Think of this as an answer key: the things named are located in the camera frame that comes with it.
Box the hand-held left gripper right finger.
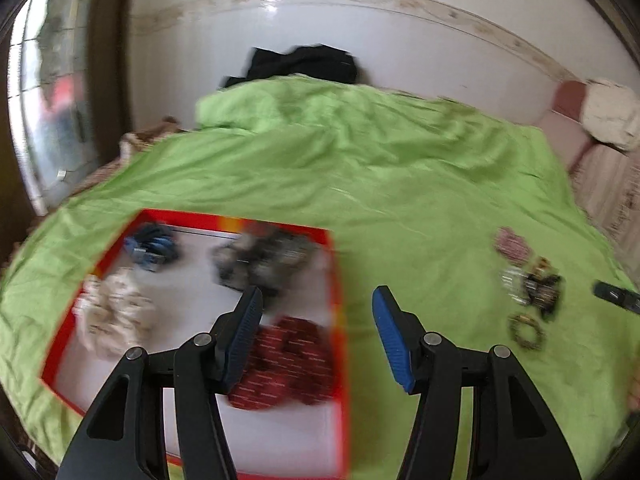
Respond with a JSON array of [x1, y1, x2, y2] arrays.
[[371, 285, 583, 480]]

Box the stained glass door panel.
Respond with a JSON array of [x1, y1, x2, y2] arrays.
[[7, 0, 101, 216]]

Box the green bedsheet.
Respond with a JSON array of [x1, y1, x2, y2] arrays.
[[0, 74, 640, 480]]

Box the white cherry print scrunchie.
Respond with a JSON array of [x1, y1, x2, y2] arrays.
[[75, 267, 156, 358]]

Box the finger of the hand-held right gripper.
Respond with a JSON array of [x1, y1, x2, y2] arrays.
[[592, 281, 640, 317]]

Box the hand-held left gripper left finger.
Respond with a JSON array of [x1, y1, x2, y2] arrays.
[[57, 286, 264, 480]]

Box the brown fleece blanket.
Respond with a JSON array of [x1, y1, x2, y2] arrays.
[[0, 116, 186, 271]]

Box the grey black dotted scrunchie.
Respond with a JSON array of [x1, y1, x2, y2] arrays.
[[211, 227, 316, 298]]

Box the pink gingham scrunchie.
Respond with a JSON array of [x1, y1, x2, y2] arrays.
[[495, 227, 533, 266]]

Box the red cardboard box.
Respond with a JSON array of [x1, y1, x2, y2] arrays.
[[40, 208, 351, 478]]

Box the blue striped scrunchie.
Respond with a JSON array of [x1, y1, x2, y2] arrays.
[[122, 223, 178, 273]]

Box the white crumpled cloth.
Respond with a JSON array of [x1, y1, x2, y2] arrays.
[[582, 78, 640, 151]]

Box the black clothing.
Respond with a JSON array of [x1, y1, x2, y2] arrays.
[[220, 45, 361, 90]]

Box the leopard print hair tie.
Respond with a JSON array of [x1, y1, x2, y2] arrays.
[[509, 312, 546, 352]]

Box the red patterned scrunchie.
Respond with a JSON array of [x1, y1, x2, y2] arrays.
[[227, 315, 336, 411]]

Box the pink and white pillows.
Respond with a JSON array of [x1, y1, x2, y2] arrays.
[[537, 80, 640, 261]]

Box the dark wooden door frame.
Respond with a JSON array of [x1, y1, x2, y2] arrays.
[[87, 0, 137, 173]]

